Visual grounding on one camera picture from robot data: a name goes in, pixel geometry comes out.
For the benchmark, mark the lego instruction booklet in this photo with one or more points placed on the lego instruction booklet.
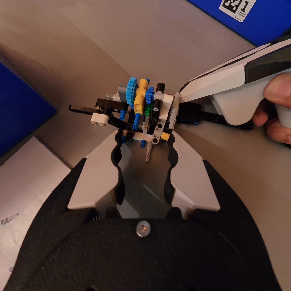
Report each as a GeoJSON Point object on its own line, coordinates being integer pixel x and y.
{"type": "Point", "coordinates": [29, 186]}

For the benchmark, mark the plain blue bin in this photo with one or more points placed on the plain blue bin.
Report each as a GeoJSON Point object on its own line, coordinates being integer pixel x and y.
{"type": "Point", "coordinates": [20, 106]}

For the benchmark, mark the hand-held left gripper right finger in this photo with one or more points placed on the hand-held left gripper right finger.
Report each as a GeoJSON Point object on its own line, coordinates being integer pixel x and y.
{"type": "Point", "coordinates": [193, 181]}

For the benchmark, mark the multicoloured lego gear assembly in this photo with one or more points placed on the multicoloured lego gear assembly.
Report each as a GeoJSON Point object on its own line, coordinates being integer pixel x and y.
{"type": "Point", "coordinates": [145, 106]}

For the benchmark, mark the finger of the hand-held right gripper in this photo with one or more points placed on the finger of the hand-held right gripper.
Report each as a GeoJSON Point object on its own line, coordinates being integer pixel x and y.
{"type": "Point", "coordinates": [238, 58]}
{"type": "Point", "coordinates": [218, 84]}

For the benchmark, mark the light grey lego axle pin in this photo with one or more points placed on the light grey lego axle pin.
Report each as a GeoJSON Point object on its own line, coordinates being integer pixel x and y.
{"type": "Point", "coordinates": [174, 109]}

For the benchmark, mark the person's right hand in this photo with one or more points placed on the person's right hand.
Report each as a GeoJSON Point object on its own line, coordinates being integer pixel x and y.
{"type": "Point", "coordinates": [279, 91]}

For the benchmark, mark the blue bin with code sticker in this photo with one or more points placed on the blue bin with code sticker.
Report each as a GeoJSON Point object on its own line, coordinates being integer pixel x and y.
{"type": "Point", "coordinates": [268, 22]}

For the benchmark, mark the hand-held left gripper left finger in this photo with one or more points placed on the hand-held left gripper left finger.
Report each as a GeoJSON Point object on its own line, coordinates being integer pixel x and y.
{"type": "Point", "coordinates": [95, 179]}

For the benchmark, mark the white square code sticker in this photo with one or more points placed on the white square code sticker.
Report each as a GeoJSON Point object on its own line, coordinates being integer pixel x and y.
{"type": "Point", "coordinates": [234, 8]}

